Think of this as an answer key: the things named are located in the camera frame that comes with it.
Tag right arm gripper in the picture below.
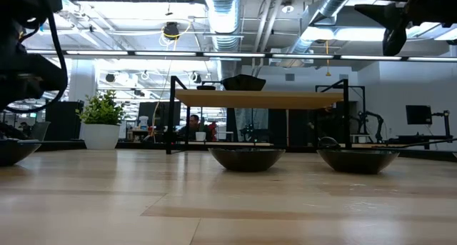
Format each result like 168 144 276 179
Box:
354 0 457 29

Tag black leaf mini plate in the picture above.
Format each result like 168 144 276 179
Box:
208 147 286 173
317 149 400 175
0 139 42 166

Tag black wavy square mini plate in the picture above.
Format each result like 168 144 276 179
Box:
221 74 267 92

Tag dark dome-shaped object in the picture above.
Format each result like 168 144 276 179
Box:
317 136 343 151

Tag black cabinet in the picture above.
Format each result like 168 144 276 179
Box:
44 100 85 141

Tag grey chair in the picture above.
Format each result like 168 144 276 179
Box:
28 121 51 142

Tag green plant white pot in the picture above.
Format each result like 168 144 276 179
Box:
75 89 126 151

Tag small black monitor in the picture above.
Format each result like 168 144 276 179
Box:
405 104 433 126

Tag black monitor stand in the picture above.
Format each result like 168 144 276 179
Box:
431 109 451 139

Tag black low desk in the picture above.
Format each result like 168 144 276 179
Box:
396 134 454 144

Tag large black monitor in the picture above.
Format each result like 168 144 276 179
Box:
138 101 182 131

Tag wooden riser black legs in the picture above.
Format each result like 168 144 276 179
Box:
165 75 351 156

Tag person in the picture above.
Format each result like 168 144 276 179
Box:
178 114 204 141

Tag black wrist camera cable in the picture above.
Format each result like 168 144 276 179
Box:
5 0 69 114

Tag yellow hanging cord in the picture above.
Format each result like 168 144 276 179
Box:
323 40 332 77

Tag long ceiling light rail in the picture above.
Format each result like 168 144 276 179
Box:
26 49 457 63

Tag black ceiling device yellow cable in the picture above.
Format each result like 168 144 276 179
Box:
162 21 181 41

